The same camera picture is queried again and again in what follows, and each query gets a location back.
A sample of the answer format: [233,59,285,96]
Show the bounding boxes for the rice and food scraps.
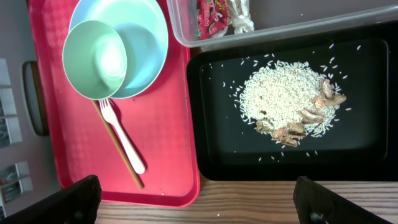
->
[222,43,363,162]

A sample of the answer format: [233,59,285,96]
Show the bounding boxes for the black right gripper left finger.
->
[1,175,102,224]

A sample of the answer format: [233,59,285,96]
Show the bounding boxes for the red snack wrapper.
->
[196,0,232,40]

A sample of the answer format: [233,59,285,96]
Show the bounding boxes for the red plastic tray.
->
[29,0,200,208]

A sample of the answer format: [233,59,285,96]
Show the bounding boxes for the green bowl under cup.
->
[62,20,127,100]

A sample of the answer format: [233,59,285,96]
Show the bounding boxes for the wooden chopstick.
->
[91,100,144,190]

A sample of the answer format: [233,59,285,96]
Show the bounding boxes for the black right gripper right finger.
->
[293,177,391,224]

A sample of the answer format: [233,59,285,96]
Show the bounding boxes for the grey dishwasher rack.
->
[1,58,58,217]

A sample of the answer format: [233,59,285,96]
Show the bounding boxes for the light blue plate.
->
[69,0,169,99]

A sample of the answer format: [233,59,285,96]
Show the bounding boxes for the clear plastic bin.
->
[167,0,397,50]

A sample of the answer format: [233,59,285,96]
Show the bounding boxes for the black tray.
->
[187,22,397,181]

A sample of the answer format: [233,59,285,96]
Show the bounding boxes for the white plastic fork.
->
[99,98,146,174]

